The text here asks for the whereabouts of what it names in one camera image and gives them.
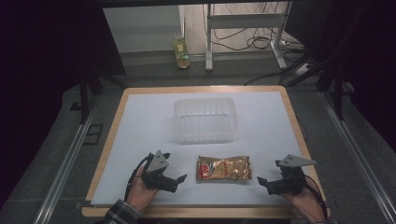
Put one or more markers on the black metal stand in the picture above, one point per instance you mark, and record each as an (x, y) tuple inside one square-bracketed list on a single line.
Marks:
[(84, 93), (337, 90)]

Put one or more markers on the white table mat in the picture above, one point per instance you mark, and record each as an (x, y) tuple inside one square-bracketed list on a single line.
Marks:
[(149, 124)]

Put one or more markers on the yellow plastic bottle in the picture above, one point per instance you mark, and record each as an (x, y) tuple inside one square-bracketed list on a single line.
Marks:
[(181, 51)]

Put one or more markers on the white power strip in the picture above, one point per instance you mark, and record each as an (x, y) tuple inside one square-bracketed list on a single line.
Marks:
[(291, 43)]

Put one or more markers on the white desk frame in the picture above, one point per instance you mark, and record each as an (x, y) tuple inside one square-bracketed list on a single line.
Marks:
[(244, 21)]

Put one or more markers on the gold snack packet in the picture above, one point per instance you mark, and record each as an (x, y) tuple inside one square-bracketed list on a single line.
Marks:
[(224, 168)]

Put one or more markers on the person's right hand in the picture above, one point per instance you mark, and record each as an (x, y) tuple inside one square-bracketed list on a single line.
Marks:
[(306, 205)]

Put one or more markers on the metal floor rail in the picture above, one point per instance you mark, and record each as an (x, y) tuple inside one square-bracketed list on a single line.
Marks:
[(63, 168), (358, 155)]

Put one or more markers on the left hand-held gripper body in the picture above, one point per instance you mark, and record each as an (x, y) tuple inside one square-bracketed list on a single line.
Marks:
[(155, 174)]

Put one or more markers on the person's left hand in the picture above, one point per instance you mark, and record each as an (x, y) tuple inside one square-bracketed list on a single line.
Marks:
[(138, 194)]

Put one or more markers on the wooden table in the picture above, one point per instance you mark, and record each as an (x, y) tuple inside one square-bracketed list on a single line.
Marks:
[(193, 212)]

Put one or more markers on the clear plastic container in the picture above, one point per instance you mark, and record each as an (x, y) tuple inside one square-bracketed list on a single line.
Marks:
[(205, 124)]

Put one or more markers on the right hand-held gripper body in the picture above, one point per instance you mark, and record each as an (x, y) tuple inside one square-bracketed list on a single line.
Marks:
[(289, 182)]

